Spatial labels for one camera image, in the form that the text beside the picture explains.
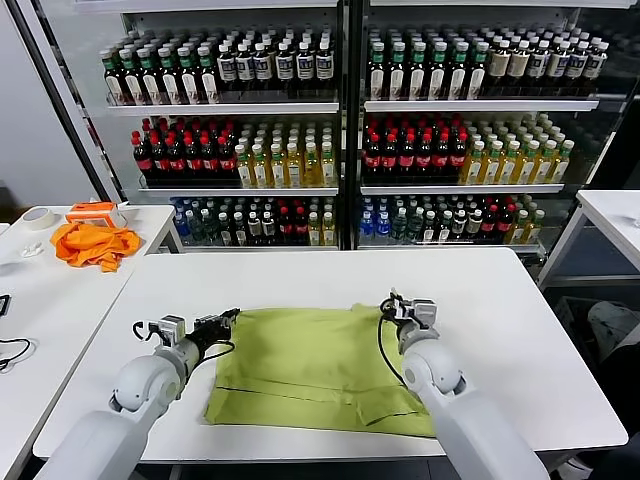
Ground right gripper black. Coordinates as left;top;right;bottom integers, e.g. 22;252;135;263
379;287;412;329

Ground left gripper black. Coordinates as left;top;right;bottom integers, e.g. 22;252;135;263
192;310;242;354

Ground light green polo shirt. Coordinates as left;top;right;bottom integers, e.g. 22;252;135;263
202;302;439;439

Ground crumpled orange cloth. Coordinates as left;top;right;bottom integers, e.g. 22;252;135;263
50;222;143;274

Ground yellow drink bottle white cap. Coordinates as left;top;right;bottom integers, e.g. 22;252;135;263
251;144;270;190
235;144;254;190
269;144;288;190
303;142;322;189
286;143;305;190
320;142;338;189

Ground glass drinks cabinet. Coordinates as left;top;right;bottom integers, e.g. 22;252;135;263
352;0;609;254
74;0;354;254

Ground orange and white box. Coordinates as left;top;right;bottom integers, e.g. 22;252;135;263
64;202;126;230

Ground white side table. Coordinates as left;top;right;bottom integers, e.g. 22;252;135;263
0;204;184;480
537;189;640;291

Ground black crate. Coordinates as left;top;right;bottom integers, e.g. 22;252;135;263
553;295;596;346

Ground white tape roll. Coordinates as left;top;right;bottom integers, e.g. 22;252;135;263
22;207;55;231

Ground grey fabric bundle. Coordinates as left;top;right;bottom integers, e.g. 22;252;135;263
587;302;640;349

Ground dark bottle green cap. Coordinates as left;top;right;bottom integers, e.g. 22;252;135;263
118;48;143;107
137;48;162;107
467;42;490;100
408;42;429;101
176;47;200;106
388;43;408;101
368;43;388;101
448;42;469;101
196;46;220;106
428;42;449;101
101;49;125;107
157;47;181;107

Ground dark bottle blue label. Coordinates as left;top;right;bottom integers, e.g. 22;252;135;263
234;44;255;93
545;41;571;89
315;42;335;93
295;42;316;93
564;42;590;89
252;43;273;93
216;44;237;93
274;43;295;93
582;42;610;87
526;41;551;89

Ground dark bottle tan label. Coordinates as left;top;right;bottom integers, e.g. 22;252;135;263
487;40;512;89
508;40;531;89

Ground open glass cabinet door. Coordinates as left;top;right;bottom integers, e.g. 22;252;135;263
569;0;640;201

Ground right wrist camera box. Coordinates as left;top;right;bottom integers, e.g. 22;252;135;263
409;298;441;330

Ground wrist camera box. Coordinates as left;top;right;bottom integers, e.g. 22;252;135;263
409;298;441;330
158;315;187;347

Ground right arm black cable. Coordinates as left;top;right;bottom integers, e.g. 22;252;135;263
376;312;409;390

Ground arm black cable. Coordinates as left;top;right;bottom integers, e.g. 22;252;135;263
132;319;236;362
376;312;409;390

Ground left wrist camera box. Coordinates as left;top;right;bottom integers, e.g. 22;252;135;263
158;315;187;347

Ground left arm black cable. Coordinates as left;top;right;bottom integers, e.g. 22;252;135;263
132;319;236;362

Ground thin black cable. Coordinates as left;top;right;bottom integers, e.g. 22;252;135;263
0;338;34;374

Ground black door frame bar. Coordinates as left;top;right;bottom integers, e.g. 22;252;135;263
6;0;125;204

